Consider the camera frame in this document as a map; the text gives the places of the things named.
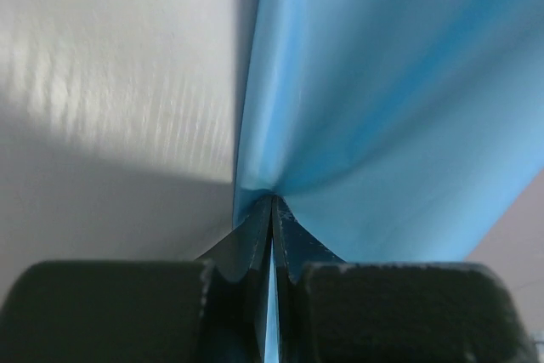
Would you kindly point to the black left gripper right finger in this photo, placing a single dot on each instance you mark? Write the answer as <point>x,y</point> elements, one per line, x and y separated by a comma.
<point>330,310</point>

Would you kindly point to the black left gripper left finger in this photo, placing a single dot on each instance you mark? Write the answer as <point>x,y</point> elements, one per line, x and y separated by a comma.
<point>211,309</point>

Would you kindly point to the blue wrapping paper sheet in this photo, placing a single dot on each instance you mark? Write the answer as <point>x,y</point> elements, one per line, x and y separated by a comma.
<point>395,130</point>

